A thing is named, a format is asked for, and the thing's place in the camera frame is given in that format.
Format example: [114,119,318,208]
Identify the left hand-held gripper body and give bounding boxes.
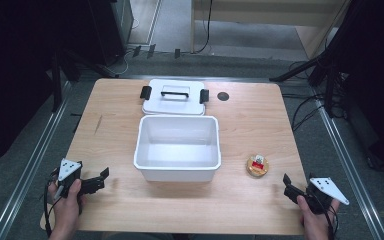
[51,158,95,202]

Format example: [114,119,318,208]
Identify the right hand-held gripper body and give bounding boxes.
[292,172,351,215]

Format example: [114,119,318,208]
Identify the person's right hand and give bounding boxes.
[296,194,342,240]

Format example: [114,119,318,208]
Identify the person's left hand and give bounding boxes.
[47,179,88,233]

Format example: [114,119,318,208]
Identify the round gold tin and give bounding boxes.
[245,153,271,179]

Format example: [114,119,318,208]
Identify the white plastic storage box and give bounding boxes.
[132,114,222,183]

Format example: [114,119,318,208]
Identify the black metal stand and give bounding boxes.
[44,46,119,114]
[268,19,358,118]

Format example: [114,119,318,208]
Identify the black cabinet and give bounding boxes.
[79,0,135,67]

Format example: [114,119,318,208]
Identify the light wooden furniture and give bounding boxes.
[189,0,352,60]

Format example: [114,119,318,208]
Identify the right hand-held gripper black cable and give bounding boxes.
[308,189,340,240]

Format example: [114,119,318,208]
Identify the hand-held gripper black cable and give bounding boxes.
[42,168,64,238]
[308,189,340,240]

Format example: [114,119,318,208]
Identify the metal floor rail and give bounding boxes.
[0,81,73,240]
[311,87,384,240]

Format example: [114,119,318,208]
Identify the left hand-held gripper black cable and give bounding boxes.
[42,168,64,238]

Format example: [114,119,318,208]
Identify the black floor cables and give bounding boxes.
[280,59,348,133]

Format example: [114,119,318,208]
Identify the white lid with black handle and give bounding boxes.
[139,78,211,117]

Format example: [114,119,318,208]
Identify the white floor cable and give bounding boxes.
[111,16,141,77]

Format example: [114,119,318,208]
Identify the black hanging cable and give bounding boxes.
[194,0,214,55]

